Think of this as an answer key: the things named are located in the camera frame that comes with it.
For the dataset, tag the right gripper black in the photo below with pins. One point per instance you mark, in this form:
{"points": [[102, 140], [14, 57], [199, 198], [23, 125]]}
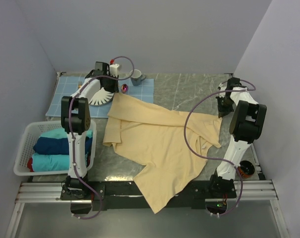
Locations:
{"points": [[222, 111]]}

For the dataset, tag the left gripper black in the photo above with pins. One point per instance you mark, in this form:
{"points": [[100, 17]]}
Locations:
{"points": [[114, 89]]}

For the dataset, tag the cream yellow t shirt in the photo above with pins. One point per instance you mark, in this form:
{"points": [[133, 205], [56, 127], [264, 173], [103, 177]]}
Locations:
{"points": [[171, 146]]}

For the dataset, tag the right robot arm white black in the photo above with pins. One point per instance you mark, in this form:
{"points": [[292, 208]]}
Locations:
{"points": [[245, 127]]}

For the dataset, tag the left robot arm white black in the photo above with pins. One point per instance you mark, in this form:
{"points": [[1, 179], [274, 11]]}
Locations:
{"points": [[98, 89]]}

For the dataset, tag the striped white plate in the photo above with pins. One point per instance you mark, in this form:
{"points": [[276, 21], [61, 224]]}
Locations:
{"points": [[101, 98]]}

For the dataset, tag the grey mug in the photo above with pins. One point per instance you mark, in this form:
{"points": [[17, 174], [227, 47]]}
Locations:
{"points": [[137, 77]]}

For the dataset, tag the dark bowl orange inside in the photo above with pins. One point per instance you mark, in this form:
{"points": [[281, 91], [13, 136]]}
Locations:
{"points": [[246, 169]]}

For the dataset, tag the teal folded shirt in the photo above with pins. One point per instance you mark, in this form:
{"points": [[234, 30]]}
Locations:
{"points": [[58, 133]]}

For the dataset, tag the dark blue rolled shirt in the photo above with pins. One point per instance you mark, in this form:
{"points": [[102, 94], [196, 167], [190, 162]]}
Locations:
{"points": [[52, 146]]}

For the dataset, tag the white plastic basket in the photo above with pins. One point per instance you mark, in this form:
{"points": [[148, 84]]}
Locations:
{"points": [[30, 137]]}

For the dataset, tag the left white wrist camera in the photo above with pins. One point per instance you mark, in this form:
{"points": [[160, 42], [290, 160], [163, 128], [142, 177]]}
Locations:
{"points": [[114, 69]]}

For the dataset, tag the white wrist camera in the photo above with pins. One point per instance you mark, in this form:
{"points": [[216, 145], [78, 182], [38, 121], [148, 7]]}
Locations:
{"points": [[222, 86], [114, 69]]}

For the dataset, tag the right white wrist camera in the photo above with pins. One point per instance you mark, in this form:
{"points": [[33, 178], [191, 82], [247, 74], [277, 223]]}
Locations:
{"points": [[222, 86]]}

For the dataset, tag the aluminium frame rail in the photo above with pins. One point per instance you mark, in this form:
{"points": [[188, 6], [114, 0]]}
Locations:
{"points": [[252, 190]]}

